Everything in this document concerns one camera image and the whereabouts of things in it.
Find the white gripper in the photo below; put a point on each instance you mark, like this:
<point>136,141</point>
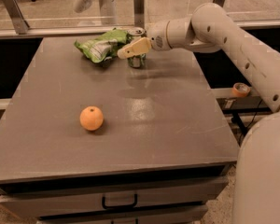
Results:
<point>158,37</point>

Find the green soda can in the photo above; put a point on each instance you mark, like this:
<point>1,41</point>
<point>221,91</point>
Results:
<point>137,61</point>

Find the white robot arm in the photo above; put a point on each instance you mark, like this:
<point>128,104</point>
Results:
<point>257,182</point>

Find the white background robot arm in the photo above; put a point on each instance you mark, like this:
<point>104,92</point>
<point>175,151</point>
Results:
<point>107,10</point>

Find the green rice chip bag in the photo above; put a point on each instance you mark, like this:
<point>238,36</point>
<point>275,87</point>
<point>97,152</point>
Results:
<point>105,46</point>

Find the orange fruit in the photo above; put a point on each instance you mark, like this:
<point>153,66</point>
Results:
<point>91,118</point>

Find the orange tape roll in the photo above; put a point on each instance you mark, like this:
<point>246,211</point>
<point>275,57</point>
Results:
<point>240,89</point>

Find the upper grey drawer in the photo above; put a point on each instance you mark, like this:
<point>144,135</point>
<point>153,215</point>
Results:
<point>105,198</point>

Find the grey drawer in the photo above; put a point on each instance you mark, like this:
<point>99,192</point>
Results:
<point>183,214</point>
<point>105,198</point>

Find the lower grey drawer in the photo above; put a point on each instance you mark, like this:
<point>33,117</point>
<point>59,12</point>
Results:
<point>183,214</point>

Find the middle metal railing bracket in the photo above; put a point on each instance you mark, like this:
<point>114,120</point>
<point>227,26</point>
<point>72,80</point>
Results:
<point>139,13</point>

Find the black table leg frame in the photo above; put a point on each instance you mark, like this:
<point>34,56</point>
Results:
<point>237,120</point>

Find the left metal railing bracket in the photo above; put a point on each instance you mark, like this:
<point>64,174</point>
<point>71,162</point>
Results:
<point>20,25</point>

